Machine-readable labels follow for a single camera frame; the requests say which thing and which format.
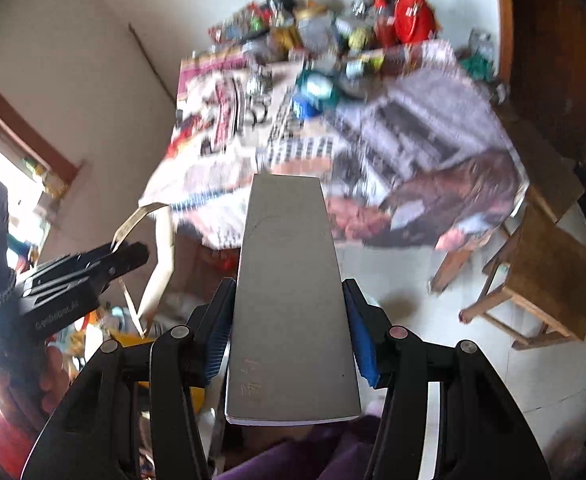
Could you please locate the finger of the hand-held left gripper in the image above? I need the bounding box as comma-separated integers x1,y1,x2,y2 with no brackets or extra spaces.
80,241,150,282
43,243,116,268

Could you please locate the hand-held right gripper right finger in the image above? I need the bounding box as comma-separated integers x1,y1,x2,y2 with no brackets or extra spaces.
342,279,568,480

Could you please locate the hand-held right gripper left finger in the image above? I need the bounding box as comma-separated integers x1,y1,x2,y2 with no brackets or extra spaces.
20,277,238,480

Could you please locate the beige paper strip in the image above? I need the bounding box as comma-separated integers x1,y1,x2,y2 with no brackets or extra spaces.
112,202,176,337

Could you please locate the grey card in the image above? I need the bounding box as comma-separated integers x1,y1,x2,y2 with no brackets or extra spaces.
224,172,363,427

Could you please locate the person's left forearm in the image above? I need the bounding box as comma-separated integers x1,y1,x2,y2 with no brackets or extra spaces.
0,360,44,477

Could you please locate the person's left hand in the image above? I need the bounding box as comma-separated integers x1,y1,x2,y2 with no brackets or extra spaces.
36,342,76,413

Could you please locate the red plastic bag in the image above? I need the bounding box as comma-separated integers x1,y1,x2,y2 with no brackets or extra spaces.
193,249,245,287

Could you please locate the wooden table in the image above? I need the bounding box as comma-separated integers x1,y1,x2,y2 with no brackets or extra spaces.
430,245,472,295

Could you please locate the purple clothing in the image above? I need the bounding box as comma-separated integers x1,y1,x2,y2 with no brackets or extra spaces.
212,414,390,480

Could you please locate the table with newspaper-print cloth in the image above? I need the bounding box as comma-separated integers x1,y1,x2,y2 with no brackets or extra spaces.
140,40,531,253

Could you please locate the low wooden stool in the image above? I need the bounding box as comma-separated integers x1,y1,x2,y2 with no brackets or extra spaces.
493,105,586,226
460,205,586,352

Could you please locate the blue can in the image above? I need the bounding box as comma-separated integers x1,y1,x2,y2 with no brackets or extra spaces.
291,91,325,120

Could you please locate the red snack bag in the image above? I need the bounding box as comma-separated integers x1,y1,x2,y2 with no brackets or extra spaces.
207,9,255,45

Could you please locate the teal round container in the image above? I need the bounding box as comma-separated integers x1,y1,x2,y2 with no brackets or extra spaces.
298,71,347,108

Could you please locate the green plastic bag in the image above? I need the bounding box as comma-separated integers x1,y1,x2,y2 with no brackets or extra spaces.
460,55,494,82

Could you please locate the plastic jar with gold lid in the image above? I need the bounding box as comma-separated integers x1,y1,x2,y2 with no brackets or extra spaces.
295,5,336,51

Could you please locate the yellow-green bumpy ball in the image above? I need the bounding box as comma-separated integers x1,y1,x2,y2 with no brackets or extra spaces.
347,26,375,52

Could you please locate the red sauce bottle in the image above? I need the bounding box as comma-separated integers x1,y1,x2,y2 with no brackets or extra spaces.
373,0,397,47

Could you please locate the glass jar with white lid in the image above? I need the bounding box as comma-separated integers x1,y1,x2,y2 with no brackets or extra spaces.
468,30,494,57

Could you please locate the red thermos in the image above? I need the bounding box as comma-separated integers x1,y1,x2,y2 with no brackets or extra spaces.
392,0,437,44

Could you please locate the brown wooden door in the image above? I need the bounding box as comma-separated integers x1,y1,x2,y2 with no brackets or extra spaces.
490,0,518,107
508,0,586,162

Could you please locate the black coiled cable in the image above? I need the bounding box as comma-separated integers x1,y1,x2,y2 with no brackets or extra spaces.
0,270,20,311

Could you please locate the wooden window frame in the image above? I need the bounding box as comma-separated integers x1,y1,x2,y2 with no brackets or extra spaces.
0,59,87,187

